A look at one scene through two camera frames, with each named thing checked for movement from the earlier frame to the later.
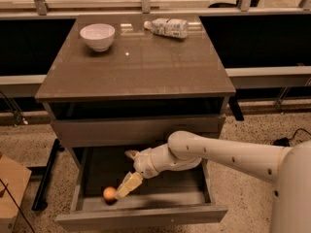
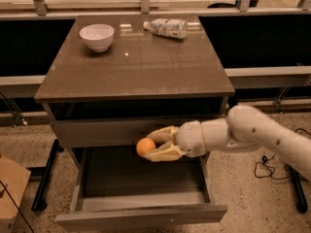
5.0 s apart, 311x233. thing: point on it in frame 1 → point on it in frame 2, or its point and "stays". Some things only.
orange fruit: x=109 y=192 → x=145 y=145
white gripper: x=143 y=162 → x=190 y=138
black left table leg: x=39 y=203 stays
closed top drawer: x=131 y=131 stays
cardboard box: x=15 y=177 stays
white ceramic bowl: x=98 y=36 stays
